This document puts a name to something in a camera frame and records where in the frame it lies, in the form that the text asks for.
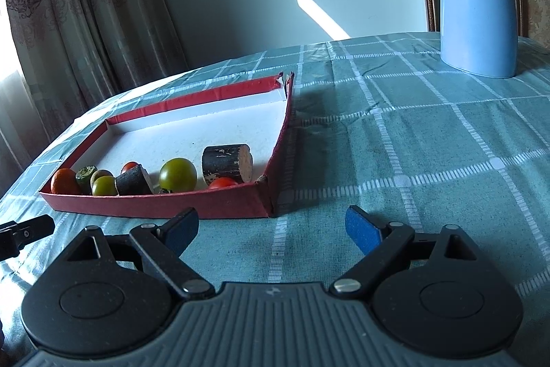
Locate green cucumber piece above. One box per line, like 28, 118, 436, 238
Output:
76, 165, 99, 195

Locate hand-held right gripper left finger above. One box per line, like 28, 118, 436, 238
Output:
64, 207, 216, 301

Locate teal checked cloth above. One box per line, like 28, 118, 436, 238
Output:
0, 31, 550, 367

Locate small green tomato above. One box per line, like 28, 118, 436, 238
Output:
91, 175, 119, 196

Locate orange tangerine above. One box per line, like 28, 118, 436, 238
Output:
51, 168, 82, 195

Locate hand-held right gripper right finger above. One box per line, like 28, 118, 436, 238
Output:
330, 205, 484, 301

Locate red cardboard box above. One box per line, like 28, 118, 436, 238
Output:
40, 72, 296, 219

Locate large green tomato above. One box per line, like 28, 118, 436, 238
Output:
159, 158, 198, 193

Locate sheer white curtain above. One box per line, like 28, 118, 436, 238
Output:
0, 1, 29, 187

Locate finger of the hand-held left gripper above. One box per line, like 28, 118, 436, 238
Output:
0, 216, 56, 260

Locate patterned beige curtain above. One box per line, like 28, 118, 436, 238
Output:
0, 0, 190, 196

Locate dark sugarcane piece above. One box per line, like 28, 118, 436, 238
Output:
202, 144, 253, 186
115, 164, 155, 196

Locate blue kettle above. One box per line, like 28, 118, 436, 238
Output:
436, 0, 518, 79

